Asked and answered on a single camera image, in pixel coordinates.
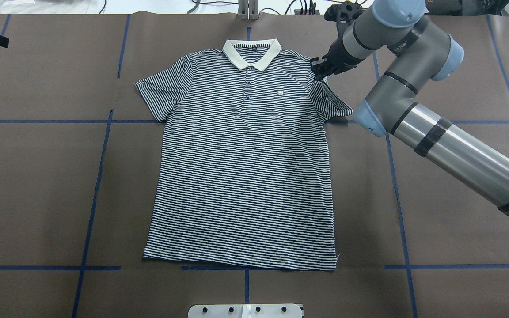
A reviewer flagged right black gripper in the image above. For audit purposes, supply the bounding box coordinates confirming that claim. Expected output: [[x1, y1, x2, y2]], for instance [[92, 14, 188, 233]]
[[310, 38, 359, 81]]

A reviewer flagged striped polo shirt white collar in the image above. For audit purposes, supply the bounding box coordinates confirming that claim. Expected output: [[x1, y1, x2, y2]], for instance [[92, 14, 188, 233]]
[[135, 39, 352, 270]]

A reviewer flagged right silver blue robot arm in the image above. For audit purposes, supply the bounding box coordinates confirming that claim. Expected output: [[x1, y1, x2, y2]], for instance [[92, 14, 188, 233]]
[[310, 0, 509, 217]]

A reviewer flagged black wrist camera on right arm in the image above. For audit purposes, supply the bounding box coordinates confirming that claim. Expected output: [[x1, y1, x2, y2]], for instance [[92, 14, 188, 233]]
[[323, 0, 366, 23]]

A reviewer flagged aluminium frame post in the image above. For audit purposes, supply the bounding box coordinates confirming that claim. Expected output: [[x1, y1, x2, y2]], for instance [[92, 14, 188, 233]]
[[237, 0, 260, 21]]

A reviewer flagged white camera mast with base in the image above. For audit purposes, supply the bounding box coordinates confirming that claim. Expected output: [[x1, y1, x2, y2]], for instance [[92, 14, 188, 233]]
[[187, 303, 304, 318]]

